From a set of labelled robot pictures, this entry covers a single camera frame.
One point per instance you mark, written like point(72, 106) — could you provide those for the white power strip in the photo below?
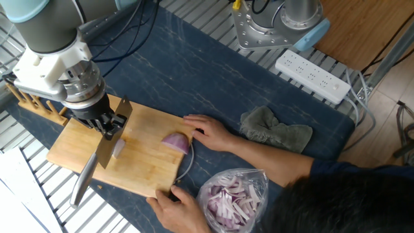
point(310, 76)

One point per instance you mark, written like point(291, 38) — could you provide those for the large red onion chunk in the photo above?
point(176, 143)

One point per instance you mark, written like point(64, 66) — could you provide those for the small pale onion wedge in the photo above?
point(119, 148)

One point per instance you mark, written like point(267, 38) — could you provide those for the grey green rag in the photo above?
point(268, 129)

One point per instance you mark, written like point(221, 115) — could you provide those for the yellow plastic clip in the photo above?
point(236, 4)

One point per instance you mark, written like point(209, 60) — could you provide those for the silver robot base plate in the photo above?
point(249, 32)

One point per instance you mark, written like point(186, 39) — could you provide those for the white printed paper sheet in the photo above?
point(22, 181)

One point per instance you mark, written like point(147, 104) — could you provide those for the plastic bag of sliced onion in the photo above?
point(231, 200)

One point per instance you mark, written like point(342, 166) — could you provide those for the person head black hair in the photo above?
point(339, 207)

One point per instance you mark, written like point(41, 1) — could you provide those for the wooden peg rack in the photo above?
point(39, 108)

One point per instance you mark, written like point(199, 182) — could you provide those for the dark blue marbled mat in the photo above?
point(220, 97)

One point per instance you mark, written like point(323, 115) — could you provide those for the bamboo wooden desk top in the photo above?
point(362, 32)

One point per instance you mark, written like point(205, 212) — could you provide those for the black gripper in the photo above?
point(92, 108)

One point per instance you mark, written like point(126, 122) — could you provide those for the plain white paper sheet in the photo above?
point(13, 217)

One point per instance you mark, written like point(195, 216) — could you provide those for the person right forearm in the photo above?
point(275, 161)

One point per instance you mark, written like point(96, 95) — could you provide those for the person left hand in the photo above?
point(181, 217)

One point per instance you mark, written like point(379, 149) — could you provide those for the wooden cutting board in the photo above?
point(145, 168)

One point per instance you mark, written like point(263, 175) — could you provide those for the person right hand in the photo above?
point(215, 136)

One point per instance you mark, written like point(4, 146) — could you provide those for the aluminium frame post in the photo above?
point(391, 56)

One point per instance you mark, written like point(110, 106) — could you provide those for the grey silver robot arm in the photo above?
point(48, 32)

